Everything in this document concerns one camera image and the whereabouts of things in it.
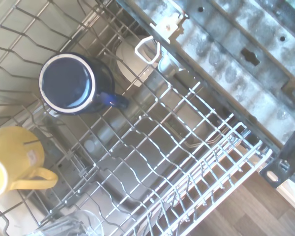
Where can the dark blue white-rimmed mug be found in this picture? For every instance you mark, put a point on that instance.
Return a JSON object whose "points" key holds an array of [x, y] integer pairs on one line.
{"points": [[66, 83]]}

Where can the built-in dishwasher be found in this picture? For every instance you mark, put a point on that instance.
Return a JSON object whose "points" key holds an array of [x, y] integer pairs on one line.
{"points": [[236, 61]]}

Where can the yellow ceramic mug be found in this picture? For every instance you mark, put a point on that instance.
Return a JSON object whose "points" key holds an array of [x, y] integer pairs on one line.
{"points": [[14, 152]]}

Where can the clear drinking glass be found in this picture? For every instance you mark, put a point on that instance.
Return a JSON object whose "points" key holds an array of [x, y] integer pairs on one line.
{"points": [[71, 223]]}

